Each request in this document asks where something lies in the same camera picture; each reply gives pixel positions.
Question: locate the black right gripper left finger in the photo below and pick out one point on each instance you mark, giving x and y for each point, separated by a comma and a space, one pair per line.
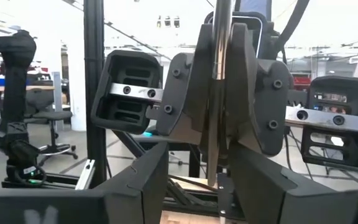
120, 202

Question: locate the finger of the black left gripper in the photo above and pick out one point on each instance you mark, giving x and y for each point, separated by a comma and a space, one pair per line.
185, 99
259, 102

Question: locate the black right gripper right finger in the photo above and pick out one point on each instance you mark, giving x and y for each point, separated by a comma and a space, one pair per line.
275, 199

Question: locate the large fluffy brown-bristle brush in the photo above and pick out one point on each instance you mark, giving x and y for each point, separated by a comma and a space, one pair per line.
222, 37

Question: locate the black background robot arm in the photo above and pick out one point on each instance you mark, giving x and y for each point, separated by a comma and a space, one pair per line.
15, 93

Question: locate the silver aluminium extrusion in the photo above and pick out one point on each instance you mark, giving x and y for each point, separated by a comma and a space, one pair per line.
85, 174

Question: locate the red storage bin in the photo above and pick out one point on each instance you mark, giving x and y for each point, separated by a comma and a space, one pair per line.
301, 83

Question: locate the black office chair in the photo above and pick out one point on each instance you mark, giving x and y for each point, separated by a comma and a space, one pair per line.
51, 115

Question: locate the wooden background desk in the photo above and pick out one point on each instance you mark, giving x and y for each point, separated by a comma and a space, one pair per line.
42, 88

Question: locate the black rig frame post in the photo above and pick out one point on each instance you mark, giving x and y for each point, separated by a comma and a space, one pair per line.
94, 77

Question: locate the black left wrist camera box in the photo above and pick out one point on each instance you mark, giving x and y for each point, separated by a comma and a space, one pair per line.
250, 34

